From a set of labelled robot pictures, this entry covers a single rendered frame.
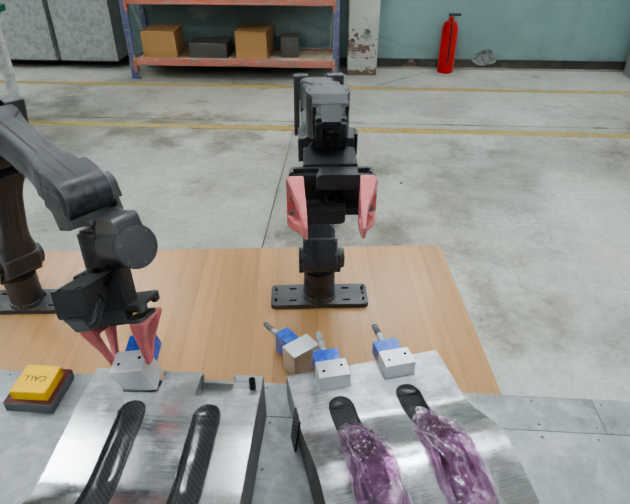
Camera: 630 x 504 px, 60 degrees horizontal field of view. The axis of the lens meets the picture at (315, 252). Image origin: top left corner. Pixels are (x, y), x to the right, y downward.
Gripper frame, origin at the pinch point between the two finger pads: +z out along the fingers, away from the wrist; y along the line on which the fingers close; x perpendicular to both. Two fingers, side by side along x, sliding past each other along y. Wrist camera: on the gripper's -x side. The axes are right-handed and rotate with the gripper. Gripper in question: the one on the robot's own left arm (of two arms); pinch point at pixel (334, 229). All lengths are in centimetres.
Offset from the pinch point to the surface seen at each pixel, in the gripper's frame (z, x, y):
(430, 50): -524, 118, 134
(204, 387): -6.9, 33.1, -19.1
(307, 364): -16.1, 38.3, -2.9
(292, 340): -19.2, 35.5, -5.5
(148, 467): 8.4, 30.6, -23.9
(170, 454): 6.6, 30.6, -21.4
